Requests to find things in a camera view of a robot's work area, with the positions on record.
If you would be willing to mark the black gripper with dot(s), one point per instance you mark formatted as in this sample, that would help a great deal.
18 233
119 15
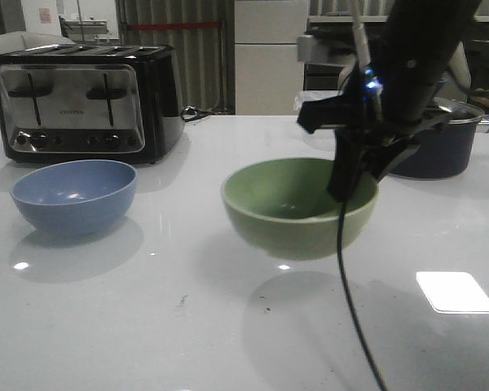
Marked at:
382 109

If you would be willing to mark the green bowl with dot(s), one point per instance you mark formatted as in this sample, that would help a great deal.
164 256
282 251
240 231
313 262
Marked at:
283 207

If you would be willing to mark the blue bowl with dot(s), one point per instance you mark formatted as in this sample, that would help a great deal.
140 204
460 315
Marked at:
77 197

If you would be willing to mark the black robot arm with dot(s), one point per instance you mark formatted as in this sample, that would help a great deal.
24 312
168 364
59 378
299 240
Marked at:
414 30

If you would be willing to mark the clear plastic food container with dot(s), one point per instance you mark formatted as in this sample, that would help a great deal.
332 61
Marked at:
317 129

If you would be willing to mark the dark blue saucepan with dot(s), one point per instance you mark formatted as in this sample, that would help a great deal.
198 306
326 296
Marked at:
443 153

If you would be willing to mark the glass lid with blue knob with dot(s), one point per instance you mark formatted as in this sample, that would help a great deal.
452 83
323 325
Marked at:
457 112

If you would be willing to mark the beige upholstered chair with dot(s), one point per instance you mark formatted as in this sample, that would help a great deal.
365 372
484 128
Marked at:
458 78

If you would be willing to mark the white cabinet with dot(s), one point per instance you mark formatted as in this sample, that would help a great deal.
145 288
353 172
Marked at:
268 75

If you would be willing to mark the black and chrome toaster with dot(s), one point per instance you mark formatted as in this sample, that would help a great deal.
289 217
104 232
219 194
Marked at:
77 102

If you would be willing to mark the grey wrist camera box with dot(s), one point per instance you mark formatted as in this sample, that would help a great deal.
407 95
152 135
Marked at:
323 51

